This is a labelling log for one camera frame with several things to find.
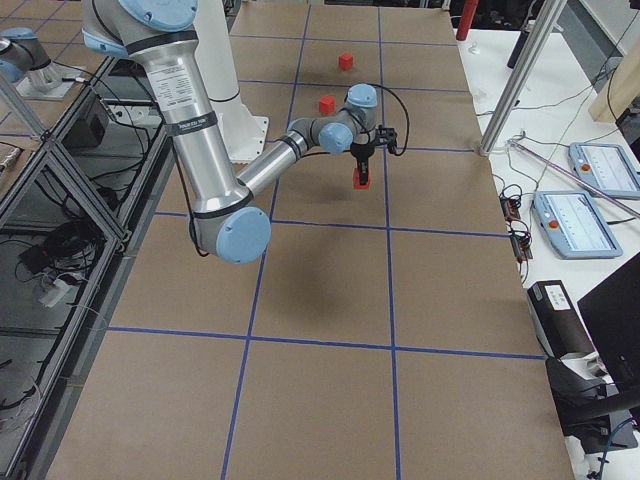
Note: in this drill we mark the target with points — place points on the aluminium frame post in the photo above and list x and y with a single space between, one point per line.
547 18

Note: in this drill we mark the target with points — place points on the grabber stick tool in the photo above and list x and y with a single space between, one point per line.
515 143

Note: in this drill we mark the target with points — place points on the far teach pendant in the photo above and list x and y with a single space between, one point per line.
606 167

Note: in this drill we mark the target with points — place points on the red fire extinguisher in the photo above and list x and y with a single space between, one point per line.
466 19

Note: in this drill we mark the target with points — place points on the black monitor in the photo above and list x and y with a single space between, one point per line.
610 312

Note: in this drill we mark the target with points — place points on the teach pendant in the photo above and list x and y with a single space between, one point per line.
574 226
606 167

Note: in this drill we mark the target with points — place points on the near teach pendant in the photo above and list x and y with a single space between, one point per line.
574 226

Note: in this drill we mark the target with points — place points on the aluminium frame rack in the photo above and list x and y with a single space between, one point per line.
81 173

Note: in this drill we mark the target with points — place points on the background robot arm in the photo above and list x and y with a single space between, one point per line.
26 64

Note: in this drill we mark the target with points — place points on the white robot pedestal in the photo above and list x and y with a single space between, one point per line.
244 134

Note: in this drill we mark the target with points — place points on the black box with label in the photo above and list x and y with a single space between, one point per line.
558 326

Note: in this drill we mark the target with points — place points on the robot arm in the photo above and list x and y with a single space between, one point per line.
162 38

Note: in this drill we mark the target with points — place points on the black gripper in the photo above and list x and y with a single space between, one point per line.
361 151

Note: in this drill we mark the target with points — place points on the red block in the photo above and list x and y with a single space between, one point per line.
360 181
326 105
345 61

